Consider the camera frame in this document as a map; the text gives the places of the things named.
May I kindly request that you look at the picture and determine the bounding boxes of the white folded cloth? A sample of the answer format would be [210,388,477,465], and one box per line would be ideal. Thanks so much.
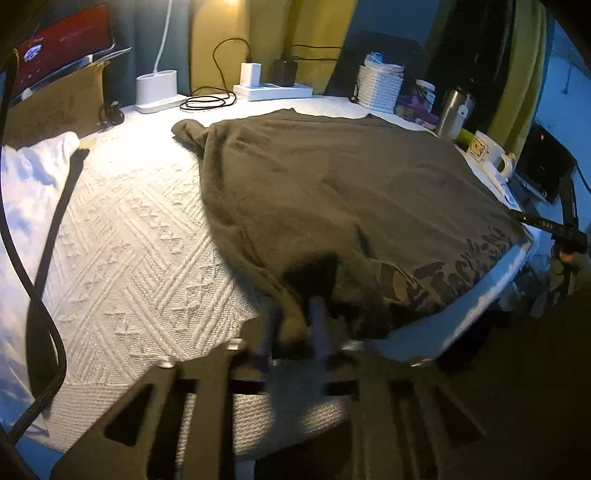
[0,132,80,428]

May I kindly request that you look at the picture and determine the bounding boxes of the black braided cable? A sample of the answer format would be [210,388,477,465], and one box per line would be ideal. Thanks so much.
[0,50,68,446]

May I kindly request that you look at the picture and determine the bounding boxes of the white desk lamp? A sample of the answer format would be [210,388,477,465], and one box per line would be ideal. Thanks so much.
[135,0,187,114]

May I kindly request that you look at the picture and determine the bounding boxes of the black coiled cable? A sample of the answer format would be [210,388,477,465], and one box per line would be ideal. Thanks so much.
[178,37,253,112]

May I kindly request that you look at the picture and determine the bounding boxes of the small black cable bundle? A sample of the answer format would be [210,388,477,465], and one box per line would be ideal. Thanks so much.
[97,101,126,129]

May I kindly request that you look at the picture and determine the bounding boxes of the white cartoon mug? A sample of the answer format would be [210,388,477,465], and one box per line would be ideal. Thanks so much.
[467,131,517,183]

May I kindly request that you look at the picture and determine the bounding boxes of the white plastic basket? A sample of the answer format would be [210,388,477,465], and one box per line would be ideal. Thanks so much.
[355,52,405,113]

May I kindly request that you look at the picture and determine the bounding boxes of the yellow curtain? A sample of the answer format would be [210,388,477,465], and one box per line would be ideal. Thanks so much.
[189,0,356,94]

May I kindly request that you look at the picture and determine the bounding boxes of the steel thermos bottle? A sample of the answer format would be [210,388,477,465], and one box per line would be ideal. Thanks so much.
[435,87,476,141]

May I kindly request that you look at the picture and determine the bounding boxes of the brown cardboard box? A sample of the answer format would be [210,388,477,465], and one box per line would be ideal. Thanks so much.
[3,61,109,149]

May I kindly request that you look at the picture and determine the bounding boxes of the brown t-shirt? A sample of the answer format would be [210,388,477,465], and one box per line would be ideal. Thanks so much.
[171,109,525,351]

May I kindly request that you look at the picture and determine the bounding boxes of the black charger adapter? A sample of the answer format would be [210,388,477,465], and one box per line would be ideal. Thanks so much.
[271,57,297,87]

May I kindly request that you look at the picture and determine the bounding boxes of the white power strip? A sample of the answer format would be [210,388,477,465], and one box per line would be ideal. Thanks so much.
[233,83,314,102]

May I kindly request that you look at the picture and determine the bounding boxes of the red screen tablet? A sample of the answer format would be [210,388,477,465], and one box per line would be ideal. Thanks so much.
[13,3,115,97]

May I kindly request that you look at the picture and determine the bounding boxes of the white tube with barcode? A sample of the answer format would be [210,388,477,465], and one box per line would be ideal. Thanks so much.
[482,162,520,210]

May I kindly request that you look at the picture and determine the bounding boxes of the white charger adapter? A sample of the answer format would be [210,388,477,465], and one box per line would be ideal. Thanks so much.
[239,62,262,88]

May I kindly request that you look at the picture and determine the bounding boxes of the purple plush toy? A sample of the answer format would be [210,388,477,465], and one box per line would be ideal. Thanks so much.
[394,95,439,131]

